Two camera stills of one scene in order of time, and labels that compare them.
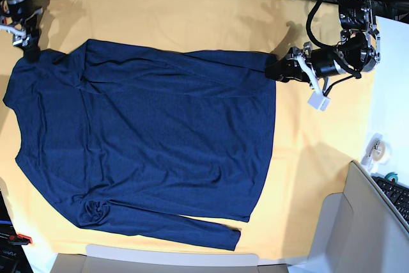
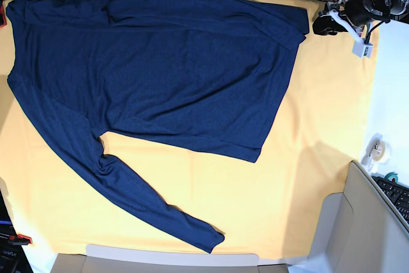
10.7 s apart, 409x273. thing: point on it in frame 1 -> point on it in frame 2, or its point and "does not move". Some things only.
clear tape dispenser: [378, 151] does not move
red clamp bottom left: [19, 239] does not move
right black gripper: [306, 64] -> [362, 7]
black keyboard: [399, 194] does not move
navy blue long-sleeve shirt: [170, 143] -> [206, 71]
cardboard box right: [358, 231] does not move
